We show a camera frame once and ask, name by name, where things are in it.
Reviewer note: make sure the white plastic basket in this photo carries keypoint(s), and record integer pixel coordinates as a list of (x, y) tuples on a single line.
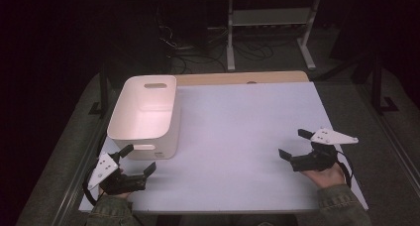
[(147, 117)]

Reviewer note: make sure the person's left hand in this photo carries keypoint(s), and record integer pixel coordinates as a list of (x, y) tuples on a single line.
[(119, 196)]

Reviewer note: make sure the white metal stand frame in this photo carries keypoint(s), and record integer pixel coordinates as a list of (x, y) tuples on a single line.
[(270, 18)]

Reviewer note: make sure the black metal stand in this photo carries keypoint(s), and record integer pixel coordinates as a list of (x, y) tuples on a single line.
[(104, 87), (378, 87)]

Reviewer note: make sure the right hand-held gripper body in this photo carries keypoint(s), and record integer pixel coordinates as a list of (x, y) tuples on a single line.
[(317, 160)]

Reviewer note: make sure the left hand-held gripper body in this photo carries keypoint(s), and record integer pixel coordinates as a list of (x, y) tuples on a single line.
[(124, 183)]

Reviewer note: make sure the metal frame rail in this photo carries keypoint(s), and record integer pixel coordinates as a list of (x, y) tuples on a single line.
[(77, 176), (393, 146)]

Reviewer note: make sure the person's right hand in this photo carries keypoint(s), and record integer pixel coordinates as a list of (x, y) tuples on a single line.
[(327, 179)]

